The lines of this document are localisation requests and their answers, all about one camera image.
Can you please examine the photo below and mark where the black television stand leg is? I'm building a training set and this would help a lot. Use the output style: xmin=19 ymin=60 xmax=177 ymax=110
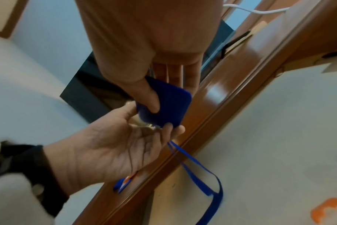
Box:
xmin=220 ymin=31 xmax=253 ymax=59

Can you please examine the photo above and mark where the black left wristband with markers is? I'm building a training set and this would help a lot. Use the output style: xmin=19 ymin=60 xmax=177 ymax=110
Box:
xmin=0 ymin=140 xmax=71 ymax=218

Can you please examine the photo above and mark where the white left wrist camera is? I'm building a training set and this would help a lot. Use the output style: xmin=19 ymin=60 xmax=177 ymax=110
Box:
xmin=0 ymin=173 xmax=57 ymax=225

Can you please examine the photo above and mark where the person's left hand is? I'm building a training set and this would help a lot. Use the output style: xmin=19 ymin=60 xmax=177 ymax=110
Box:
xmin=43 ymin=102 xmax=186 ymax=195

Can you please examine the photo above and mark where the brown wooden wall trim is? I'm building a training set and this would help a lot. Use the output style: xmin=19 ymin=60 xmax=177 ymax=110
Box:
xmin=0 ymin=0 xmax=29 ymax=39

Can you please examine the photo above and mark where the orange charger box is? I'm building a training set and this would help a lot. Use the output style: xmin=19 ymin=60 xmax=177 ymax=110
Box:
xmin=310 ymin=197 xmax=337 ymax=225

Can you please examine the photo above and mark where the wooden drawer with white bottom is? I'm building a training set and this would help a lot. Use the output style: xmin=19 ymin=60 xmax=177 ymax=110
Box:
xmin=144 ymin=0 xmax=337 ymax=225

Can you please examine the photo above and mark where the black television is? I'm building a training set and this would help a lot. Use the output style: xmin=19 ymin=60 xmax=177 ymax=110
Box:
xmin=59 ymin=19 xmax=236 ymax=124

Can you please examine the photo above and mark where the blue badge holder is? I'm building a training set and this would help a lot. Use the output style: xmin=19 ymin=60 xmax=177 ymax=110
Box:
xmin=136 ymin=76 xmax=224 ymax=225

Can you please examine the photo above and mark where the thick white power cable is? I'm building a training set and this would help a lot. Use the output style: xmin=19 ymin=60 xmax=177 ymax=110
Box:
xmin=222 ymin=3 xmax=291 ymax=15

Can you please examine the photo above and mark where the brown wooden side cabinet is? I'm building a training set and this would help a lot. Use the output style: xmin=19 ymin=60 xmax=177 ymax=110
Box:
xmin=221 ymin=0 xmax=322 ymax=36

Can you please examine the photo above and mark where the person's right hand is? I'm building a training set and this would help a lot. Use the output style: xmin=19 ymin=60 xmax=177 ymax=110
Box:
xmin=75 ymin=0 xmax=223 ymax=114

